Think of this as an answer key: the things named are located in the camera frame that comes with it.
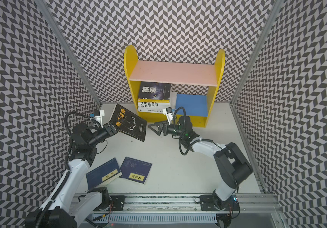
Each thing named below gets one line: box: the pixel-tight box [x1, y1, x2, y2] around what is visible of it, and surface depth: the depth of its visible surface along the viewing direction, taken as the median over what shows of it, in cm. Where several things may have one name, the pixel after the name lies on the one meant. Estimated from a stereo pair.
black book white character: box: [138, 81, 172, 100], surface depth 94 cm
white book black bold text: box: [137, 102, 171, 109], surface depth 93 cm
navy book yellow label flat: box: [118, 156, 153, 186], surface depth 84 cm
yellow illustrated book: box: [137, 98, 170, 103], surface depth 91 cm
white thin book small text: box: [137, 107, 164, 114], surface depth 95 cm
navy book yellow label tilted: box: [85, 157, 123, 190], surface depth 81 cm
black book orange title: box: [108, 103, 147, 143], surface depth 76 cm
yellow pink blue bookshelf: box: [123, 45, 226, 128], surface depth 92 cm
